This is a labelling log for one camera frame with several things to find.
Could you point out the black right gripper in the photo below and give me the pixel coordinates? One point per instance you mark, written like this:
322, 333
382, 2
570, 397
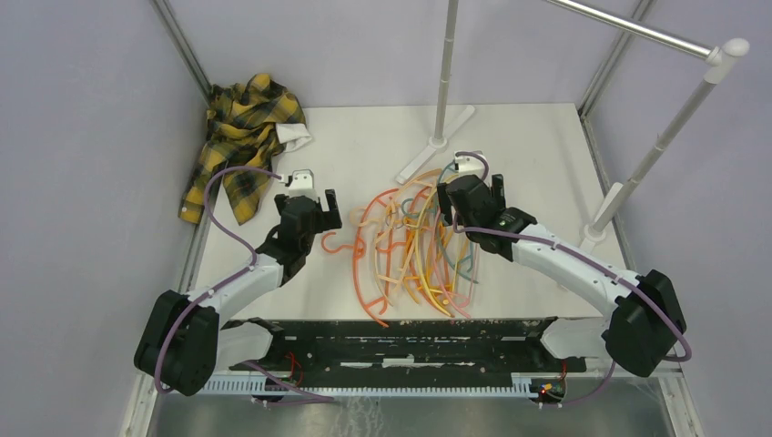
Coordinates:
498, 190

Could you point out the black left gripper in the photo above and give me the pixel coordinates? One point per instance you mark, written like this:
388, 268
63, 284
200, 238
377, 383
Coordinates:
327, 219

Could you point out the beige hanger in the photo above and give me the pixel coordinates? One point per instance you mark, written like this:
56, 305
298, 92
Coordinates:
370, 285

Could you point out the amber hanger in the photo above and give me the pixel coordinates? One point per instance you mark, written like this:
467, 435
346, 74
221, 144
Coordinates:
411, 240

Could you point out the yellow hanger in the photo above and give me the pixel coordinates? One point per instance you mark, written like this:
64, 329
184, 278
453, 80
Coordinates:
427, 179

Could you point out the teal hanger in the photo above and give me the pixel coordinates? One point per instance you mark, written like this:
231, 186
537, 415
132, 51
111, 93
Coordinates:
464, 266

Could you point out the pink hanger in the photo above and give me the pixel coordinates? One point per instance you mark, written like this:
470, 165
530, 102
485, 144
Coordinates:
461, 289

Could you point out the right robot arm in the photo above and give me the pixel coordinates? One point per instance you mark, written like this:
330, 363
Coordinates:
641, 323

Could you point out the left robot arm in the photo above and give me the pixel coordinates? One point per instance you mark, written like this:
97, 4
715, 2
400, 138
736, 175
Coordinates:
188, 337

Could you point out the yellow plaid shirt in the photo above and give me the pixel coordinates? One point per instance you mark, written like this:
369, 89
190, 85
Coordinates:
242, 122

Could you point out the white clothes rack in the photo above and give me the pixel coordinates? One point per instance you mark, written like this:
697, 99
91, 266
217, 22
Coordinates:
720, 60

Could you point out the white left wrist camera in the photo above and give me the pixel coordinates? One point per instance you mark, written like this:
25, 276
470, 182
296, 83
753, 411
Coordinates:
300, 183

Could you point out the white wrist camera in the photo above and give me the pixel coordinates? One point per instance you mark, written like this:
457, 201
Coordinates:
470, 163
300, 183

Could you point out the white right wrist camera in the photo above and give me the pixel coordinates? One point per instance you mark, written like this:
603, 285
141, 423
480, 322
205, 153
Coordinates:
470, 163

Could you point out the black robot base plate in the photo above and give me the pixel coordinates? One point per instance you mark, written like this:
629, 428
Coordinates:
413, 354

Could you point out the white cable duct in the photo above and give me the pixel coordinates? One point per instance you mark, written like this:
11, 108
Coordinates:
258, 385

